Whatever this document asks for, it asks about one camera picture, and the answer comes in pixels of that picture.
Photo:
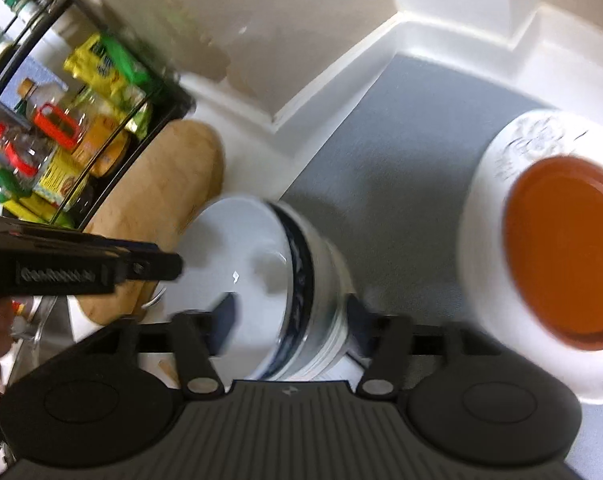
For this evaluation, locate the round wooden cutting board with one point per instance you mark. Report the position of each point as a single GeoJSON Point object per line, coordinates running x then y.
{"type": "Point", "coordinates": [146, 200]}

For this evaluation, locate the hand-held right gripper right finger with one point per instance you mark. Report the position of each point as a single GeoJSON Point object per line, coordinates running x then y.
{"type": "Point", "coordinates": [359, 329]}

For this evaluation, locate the white square floral plate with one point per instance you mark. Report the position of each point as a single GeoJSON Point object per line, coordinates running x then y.
{"type": "Point", "coordinates": [484, 240]}

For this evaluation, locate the grey table mat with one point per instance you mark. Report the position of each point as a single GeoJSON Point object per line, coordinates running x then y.
{"type": "Point", "coordinates": [396, 185]}

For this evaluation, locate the red capped sauce bottle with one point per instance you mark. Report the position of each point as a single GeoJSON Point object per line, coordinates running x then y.
{"type": "Point", "coordinates": [18, 155]}

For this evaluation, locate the brown round plate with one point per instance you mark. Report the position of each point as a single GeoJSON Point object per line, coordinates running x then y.
{"type": "Point", "coordinates": [566, 250]}

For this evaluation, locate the yellow green snack packets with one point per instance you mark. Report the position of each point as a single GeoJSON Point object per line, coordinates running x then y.
{"type": "Point", "coordinates": [108, 67]}

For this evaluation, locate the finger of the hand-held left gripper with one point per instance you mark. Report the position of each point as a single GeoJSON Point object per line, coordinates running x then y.
{"type": "Point", "coordinates": [154, 264]}

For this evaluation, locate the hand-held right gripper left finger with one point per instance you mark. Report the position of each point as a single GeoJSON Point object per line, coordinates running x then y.
{"type": "Point", "coordinates": [225, 319]}

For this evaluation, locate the white bowl with blue pattern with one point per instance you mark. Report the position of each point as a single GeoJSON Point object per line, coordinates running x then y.
{"type": "Point", "coordinates": [231, 260]}

